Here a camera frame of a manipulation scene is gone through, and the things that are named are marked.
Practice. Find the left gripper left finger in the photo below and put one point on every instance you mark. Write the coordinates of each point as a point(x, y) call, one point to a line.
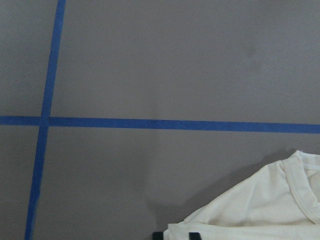
point(158, 235)

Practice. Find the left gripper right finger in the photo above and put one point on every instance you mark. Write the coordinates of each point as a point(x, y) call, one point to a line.
point(194, 236)

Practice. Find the cream long-sleeve printed shirt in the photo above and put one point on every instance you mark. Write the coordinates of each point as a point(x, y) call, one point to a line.
point(281, 201)

